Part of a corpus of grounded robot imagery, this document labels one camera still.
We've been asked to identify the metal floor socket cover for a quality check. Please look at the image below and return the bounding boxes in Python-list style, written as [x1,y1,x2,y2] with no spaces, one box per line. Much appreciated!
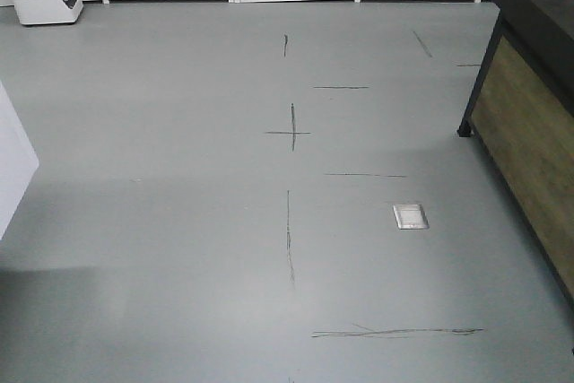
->
[393,204,430,230]

